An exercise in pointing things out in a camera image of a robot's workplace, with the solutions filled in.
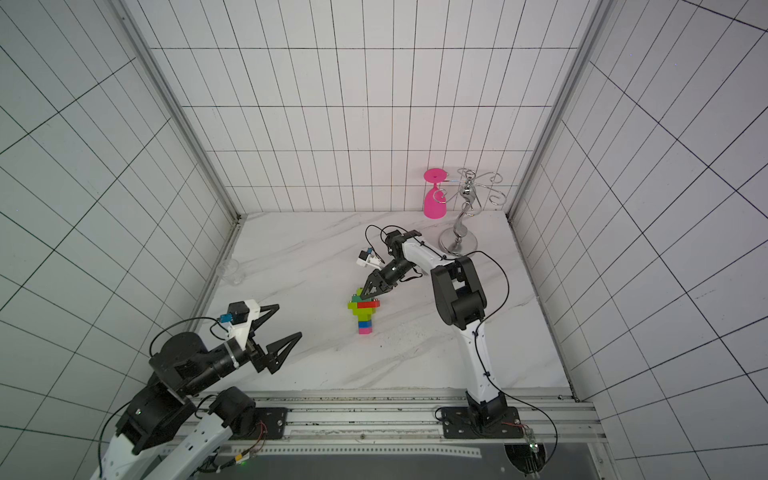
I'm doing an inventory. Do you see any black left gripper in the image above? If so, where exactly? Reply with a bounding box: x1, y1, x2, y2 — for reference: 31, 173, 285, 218
185, 333, 303, 395

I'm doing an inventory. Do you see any red lego brick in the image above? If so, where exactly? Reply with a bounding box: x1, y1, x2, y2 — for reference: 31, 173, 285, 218
358, 299, 380, 309

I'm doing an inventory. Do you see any lime long lego brick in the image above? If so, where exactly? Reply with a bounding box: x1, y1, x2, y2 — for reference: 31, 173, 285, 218
352, 308, 376, 317

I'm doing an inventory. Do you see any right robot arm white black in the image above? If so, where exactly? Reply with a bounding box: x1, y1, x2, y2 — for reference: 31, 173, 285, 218
357, 229, 525, 439

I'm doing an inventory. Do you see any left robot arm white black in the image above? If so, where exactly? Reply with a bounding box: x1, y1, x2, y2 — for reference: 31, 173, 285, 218
93, 300, 302, 479

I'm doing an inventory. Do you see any chrome glass holder stand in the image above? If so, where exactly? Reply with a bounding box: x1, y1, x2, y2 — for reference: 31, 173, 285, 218
439, 167, 507, 256

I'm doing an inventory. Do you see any pink wine glass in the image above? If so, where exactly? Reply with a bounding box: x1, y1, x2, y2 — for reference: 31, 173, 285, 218
423, 168, 448, 220

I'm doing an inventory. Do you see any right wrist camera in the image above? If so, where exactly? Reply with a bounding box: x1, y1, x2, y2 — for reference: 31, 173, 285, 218
356, 248, 384, 270

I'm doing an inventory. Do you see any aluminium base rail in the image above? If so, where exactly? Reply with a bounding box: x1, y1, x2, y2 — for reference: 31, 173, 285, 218
250, 388, 607, 446

